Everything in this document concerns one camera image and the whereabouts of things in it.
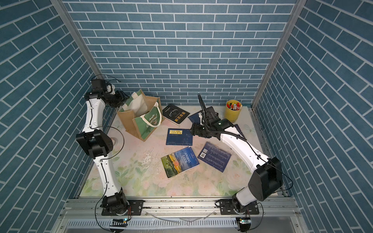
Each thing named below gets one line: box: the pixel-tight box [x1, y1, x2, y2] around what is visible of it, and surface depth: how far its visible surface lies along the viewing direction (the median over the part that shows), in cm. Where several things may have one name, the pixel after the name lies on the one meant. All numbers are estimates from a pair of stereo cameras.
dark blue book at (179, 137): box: [165, 128, 194, 146], surface depth 104 cm
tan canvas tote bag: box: [116, 88, 166, 142], surface depth 97 cm
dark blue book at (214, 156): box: [197, 141, 232, 173], surface depth 93 cm
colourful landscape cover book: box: [160, 146, 200, 180], surface depth 91 cm
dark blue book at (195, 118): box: [187, 110, 203, 123], surface depth 114 cm
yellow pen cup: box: [224, 99, 243, 124], surface depth 106 cm
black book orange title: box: [162, 103, 191, 126], surface depth 117 cm
